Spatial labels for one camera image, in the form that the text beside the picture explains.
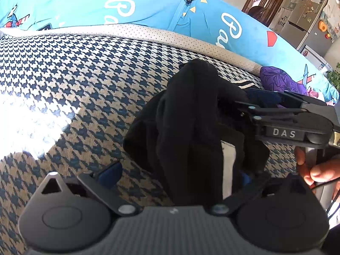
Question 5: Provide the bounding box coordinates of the purple floral cloth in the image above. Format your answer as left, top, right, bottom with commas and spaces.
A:
260, 66, 310, 96

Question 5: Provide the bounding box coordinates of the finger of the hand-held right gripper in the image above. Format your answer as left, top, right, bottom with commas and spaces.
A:
248, 88, 328, 109
234, 100, 307, 120

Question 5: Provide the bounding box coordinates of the blue printed cushion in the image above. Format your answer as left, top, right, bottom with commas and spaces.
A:
0, 0, 340, 104

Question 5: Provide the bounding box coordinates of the silver refrigerator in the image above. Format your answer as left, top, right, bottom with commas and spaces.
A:
288, 0, 334, 52

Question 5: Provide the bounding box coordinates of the green potted plant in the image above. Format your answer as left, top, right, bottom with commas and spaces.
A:
327, 63, 340, 92

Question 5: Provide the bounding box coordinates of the black cable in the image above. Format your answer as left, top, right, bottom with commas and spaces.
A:
311, 179, 340, 218

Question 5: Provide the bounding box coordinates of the reddish brown chair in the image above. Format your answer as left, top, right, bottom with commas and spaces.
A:
248, 5, 270, 27

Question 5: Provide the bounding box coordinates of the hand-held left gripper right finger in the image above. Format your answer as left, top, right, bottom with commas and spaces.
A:
209, 171, 312, 217

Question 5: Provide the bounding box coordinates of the person's right hand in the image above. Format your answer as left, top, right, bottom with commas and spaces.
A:
294, 147, 340, 186

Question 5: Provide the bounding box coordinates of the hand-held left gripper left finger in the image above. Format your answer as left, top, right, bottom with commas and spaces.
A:
35, 161, 139, 217

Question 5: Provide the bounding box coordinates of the black t-shirt with red print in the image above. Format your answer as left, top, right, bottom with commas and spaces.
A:
123, 58, 270, 208

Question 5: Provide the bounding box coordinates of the white printed box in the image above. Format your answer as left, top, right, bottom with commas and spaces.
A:
276, 7, 294, 36

